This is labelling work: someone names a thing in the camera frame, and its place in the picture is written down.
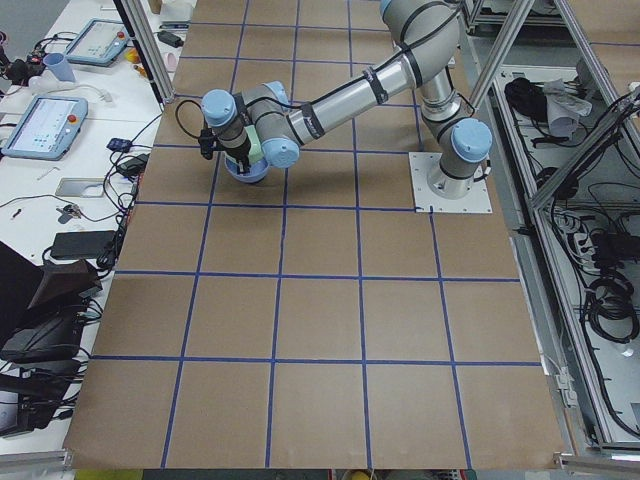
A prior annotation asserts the brown paper table cover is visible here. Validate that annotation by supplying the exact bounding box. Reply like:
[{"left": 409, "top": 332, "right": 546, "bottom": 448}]
[{"left": 63, "top": 0, "right": 577, "bottom": 471}]

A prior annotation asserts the black flat box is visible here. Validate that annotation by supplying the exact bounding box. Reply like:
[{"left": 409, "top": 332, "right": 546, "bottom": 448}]
[{"left": 50, "top": 230, "right": 115, "bottom": 260}]

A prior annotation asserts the black power adapter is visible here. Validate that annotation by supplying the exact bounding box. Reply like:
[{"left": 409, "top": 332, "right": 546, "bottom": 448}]
[{"left": 157, "top": 31, "right": 184, "bottom": 48}]

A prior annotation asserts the black cable bundle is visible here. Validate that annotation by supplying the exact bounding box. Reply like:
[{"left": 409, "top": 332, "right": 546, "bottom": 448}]
[{"left": 582, "top": 274, "right": 637, "bottom": 346}]

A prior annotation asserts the blue bowl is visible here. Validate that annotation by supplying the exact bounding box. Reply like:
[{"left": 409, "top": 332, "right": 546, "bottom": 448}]
[{"left": 224, "top": 158, "right": 270, "bottom": 184}]

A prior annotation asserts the green bowl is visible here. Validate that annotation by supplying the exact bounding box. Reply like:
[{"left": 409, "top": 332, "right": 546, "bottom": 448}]
[{"left": 245, "top": 125, "right": 263, "bottom": 165}]

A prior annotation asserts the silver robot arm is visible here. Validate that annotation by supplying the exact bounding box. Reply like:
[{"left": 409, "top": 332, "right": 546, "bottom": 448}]
[{"left": 200, "top": 1, "right": 493, "bottom": 200}]

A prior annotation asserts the white power strip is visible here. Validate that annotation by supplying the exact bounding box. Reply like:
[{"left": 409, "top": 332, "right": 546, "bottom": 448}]
[{"left": 557, "top": 210, "right": 598, "bottom": 275}]

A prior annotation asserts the teach pendant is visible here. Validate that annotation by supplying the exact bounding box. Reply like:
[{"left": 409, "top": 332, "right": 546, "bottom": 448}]
[
  {"left": 65, "top": 19, "right": 129, "bottom": 67},
  {"left": 1, "top": 95, "right": 89, "bottom": 161}
]

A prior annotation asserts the aluminium frame post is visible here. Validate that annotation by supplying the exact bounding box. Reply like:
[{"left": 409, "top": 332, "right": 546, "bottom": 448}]
[{"left": 114, "top": 0, "right": 175, "bottom": 105}]

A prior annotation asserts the light blue plastic cup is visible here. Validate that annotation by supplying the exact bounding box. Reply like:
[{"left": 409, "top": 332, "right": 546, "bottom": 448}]
[{"left": 43, "top": 52, "right": 76, "bottom": 82}]

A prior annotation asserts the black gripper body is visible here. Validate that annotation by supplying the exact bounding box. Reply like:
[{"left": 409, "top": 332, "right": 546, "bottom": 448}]
[{"left": 218, "top": 128, "right": 250, "bottom": 161}]

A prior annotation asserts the upper teach pendant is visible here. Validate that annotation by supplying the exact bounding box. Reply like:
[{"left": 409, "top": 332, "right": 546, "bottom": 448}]
[{"left": 65, "top": 19, "right": 129, "bottom": 67}]

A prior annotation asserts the small blue device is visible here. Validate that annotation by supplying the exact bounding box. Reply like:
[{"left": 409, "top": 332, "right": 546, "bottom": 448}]
[{"left": 106, "top": 137, "right": 133, "bottom": 153}]

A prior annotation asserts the silver metal tray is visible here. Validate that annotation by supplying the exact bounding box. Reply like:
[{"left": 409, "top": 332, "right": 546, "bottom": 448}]
[{"left": 55, "top": 178, "right": 104, "bottom": 198}]

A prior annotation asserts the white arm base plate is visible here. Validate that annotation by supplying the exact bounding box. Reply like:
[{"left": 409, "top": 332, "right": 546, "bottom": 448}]
[{"left": 408, "top": 152, "right": 493, "bottom": 214}]

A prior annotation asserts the lower teach pendant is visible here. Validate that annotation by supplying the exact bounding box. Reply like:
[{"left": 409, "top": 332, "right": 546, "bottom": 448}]
[{"left": 1, "top": 95, "right": 89, "bottom": 161}]

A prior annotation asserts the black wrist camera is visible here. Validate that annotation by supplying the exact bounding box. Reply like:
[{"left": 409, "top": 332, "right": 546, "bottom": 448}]
[{"left": 198, "top": 128, "right": 217, "bottom": 160}]

